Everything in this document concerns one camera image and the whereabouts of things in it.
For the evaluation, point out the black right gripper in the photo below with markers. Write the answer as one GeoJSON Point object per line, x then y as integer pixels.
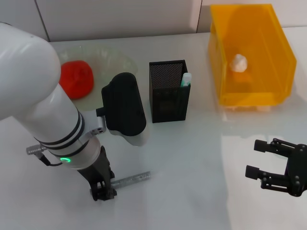
{"type": "Point", "coordinates": [298, 167]}

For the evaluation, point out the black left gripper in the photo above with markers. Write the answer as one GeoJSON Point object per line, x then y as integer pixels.
{"type": "Point", "coordinates": [98, 167]}

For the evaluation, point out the silver glitter marker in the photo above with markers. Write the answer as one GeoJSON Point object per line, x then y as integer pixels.
{"type": "Point", "coordinates": [134, 178]}

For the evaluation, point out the white paper ball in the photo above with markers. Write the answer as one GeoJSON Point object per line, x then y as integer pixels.
{"type": "Point", "coordinates": [238, 62]}

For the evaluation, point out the green white pen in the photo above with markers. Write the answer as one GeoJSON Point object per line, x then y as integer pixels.
{"type": "Point", "coordinates": [185, 79]}

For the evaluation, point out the red knitted toy orange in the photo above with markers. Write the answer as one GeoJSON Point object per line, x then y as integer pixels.
{"type": "Point", "coordinates": [76, 79]}

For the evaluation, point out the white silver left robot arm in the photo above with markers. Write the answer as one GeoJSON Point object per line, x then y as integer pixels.
{"type": "Point", "coordinates": [28, 83]}

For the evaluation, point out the black mesh pen holder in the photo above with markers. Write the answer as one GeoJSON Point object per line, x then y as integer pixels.
{"type": "Point", "coordinates": [168, 103]}

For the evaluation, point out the green glass fruit plate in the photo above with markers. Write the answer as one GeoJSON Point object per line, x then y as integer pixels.
{"type": "Point", "coordinates": [108, 62]}

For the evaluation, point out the yellow plastic bin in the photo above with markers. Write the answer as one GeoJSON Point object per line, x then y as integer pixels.
{"type": "Point", "coordinates": [263, 48]}

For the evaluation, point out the silver left wrist connector post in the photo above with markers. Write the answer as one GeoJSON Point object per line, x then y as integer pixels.
{"type": "Point", "coordinates": [36, 150]}

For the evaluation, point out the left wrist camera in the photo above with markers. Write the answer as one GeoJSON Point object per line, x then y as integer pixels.
{"type": "Point", "coordinates": [124, 107]}

